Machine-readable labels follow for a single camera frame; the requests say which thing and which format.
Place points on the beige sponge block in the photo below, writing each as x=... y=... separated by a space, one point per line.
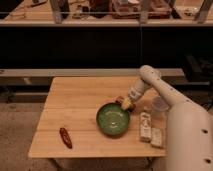
x=157 y=138

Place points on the red chili pepper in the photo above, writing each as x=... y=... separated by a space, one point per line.
x=65 y=138

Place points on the clear plastic cup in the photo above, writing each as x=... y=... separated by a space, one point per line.
x=158 y=107

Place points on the small brown red object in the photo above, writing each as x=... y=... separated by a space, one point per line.
x=120 y=99

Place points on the red tray on shelf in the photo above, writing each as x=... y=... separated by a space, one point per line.
x=131 y=9

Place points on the wooden table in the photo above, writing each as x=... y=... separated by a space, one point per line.
x=80 y=120

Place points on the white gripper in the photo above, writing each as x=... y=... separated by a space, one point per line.
x=134 y=94

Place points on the long wooden shelf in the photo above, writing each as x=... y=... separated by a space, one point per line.
x=95 y=13

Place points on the green ceramic bowl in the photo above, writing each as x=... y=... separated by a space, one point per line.
x=112 y=120

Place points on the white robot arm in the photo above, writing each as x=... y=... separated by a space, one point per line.
x=189 y=126

